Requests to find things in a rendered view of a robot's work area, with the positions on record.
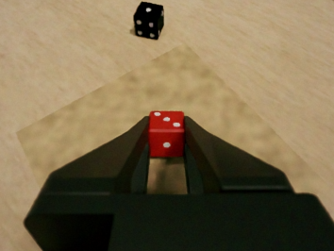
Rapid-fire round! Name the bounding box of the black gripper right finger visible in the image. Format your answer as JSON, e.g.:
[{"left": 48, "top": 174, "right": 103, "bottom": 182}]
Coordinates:
[{"left": 183, "top": 116, "right": 295, "bottom": 193}]

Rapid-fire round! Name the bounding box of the black die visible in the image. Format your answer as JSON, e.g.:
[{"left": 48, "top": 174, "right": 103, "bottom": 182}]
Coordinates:
[{"left": 133, "top": 1, "right": 164, "bottom": 40}]

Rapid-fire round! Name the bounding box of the red die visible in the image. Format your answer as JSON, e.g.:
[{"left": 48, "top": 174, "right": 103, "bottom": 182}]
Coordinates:
[{"left": 148, "top": 111, "right": 185, "bottom": 157}]

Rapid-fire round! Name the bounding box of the olive-tan mat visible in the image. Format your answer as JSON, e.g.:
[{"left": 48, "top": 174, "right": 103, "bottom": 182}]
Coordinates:
[{"left": 16, "top": 43, "right": 326, "bottom": 195}]

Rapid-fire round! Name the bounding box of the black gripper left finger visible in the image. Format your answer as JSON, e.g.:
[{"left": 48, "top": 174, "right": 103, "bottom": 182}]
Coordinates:
[{"left": 37, "top": 116, "right": 150, "bottom": 196}]

